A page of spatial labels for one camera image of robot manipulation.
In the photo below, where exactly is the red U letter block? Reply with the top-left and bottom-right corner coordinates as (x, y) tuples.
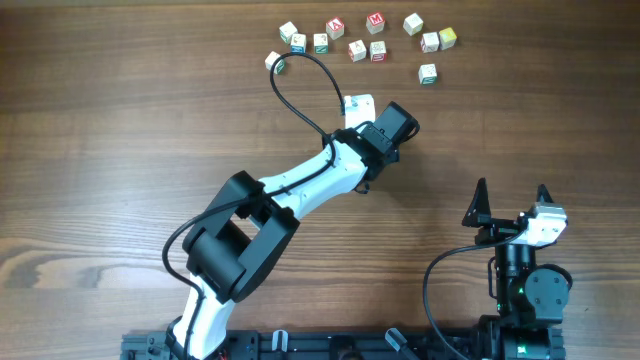
(369, 41), (387, 62)

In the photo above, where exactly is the plant picture wooden block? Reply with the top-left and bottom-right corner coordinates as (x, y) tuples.
(348, 40), (367, 62)

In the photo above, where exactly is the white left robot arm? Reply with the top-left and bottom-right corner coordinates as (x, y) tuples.
(161, 102), (420, 359)

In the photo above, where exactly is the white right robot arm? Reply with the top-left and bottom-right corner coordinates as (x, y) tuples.
(462, 179), (573, 360)

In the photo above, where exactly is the green V letter block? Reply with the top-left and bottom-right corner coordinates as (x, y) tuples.
(418, 64), (438, 85)

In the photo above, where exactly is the leaf picture red block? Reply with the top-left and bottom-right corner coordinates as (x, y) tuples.
(420, 32), (440, 53)

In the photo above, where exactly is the green N letter block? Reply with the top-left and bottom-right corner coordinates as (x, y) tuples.
(313, 33), (329, 54)

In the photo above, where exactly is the red M letter block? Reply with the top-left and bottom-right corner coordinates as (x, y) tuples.
(366, 12), (386, 34)

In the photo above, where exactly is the red A letter block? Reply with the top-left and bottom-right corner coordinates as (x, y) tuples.
(326, 17), (345, 40)

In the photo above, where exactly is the green Z letter block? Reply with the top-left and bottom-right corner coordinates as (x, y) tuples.
(265, 51), (286, 74)

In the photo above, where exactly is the blue letter block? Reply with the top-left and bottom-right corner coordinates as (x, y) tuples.
(290, 33), (307, 53)

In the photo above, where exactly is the yellow top wooden block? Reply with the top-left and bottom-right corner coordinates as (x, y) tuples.
(438, 27), (457, 50)

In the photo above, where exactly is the plain white wooden block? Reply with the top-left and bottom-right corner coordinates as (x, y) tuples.
(279, 21), (298, 44)

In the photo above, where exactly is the yellow green ring block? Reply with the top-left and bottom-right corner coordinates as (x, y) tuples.
(403, 13), (424, 36)

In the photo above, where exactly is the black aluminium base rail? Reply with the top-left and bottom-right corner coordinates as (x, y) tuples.
(119, 327), (566, 360)

